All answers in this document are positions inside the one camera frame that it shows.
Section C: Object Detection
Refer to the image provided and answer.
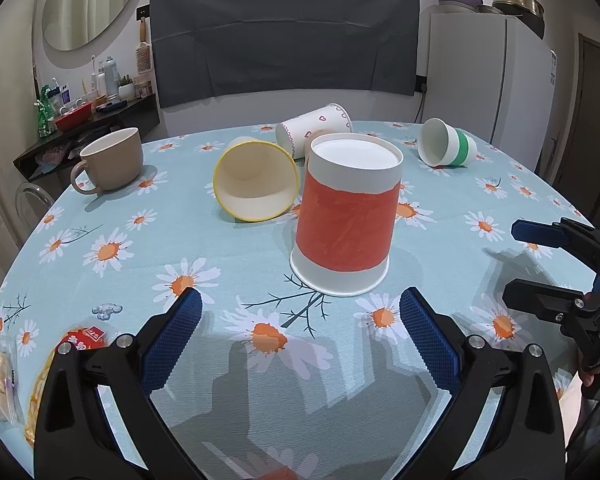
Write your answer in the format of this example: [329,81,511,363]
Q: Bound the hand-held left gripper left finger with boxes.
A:
[34,287,203,480]

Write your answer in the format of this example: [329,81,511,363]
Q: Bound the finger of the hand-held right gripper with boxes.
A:
[503,278,594,328]
[511,217,600,273]

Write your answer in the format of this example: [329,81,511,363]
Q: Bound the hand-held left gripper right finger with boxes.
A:
[400,287,566,480]

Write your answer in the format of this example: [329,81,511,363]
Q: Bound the orange and white paper cup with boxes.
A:
[290,132,404,297]

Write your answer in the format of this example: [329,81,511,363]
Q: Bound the white cup green band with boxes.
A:
[418,117,478,168]

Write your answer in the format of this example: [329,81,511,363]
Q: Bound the yellow rimmed paper cup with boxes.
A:
[213,136,301,223]

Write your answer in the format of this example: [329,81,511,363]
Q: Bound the white paper cup pink hearts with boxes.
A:
[275,103,354,160]

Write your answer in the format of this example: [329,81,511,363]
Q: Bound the blue daisy print tablecloth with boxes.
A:
[0,120,600,480]

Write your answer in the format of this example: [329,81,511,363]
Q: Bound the red and orange snack packet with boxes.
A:
[25,325,121,451]

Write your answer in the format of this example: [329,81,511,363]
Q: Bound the brown door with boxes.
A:
[550,33,600,241]

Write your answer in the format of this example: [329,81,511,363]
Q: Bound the white refrigerator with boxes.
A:
[422,11,558,150]

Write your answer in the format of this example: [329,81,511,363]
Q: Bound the beige ceramic mug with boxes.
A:
[70,127,144,196]

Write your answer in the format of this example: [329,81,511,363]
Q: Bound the clear bread packet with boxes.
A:
[0,330,23,426]

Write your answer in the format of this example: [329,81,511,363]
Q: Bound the clear plastic chair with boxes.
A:
[16,181,56,221]

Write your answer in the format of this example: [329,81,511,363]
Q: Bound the black side shelf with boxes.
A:
[13,95,161,181]

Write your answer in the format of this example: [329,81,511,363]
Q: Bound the red bowl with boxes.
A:
[54,101,95,131]

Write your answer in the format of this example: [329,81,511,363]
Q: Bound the green bottle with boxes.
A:
[37,85,56,137]

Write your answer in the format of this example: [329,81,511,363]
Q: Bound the wooden hairbrush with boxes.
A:
[136,16,152,73]

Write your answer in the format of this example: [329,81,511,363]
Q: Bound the dark grey wall cloth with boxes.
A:
[149,0,421,109]

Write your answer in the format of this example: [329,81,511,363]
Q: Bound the oval wall mirror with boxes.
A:
[42,0,146,52]

